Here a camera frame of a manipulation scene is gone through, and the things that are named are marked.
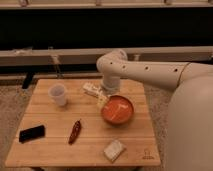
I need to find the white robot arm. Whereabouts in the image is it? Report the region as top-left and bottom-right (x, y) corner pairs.
(96, 50), (213, 171)

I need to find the wooden table board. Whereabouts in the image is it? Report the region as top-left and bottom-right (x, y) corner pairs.
(5, 79), (160, 167)

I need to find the red chili pepper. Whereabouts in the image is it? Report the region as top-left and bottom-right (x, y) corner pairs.
(68, 121), (82, 144)

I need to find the orange bowl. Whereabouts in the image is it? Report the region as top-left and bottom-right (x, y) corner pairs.
(101, 95), (134, 125)

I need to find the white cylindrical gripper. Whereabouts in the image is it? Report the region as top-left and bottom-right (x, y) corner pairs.
(101, 75), (120, 94)

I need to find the white sponge block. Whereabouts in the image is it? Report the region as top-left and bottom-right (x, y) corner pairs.
(103, 140), (126, 162)

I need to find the white packaged item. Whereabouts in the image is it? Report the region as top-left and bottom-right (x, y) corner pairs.
(83, 82), (108, 99)

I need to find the black rectangular box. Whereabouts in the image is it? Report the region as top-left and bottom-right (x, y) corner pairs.
(19, 125), (45, 143)

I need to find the grey horizontal rail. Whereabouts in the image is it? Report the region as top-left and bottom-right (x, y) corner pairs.
(0, 46), (213, 67)

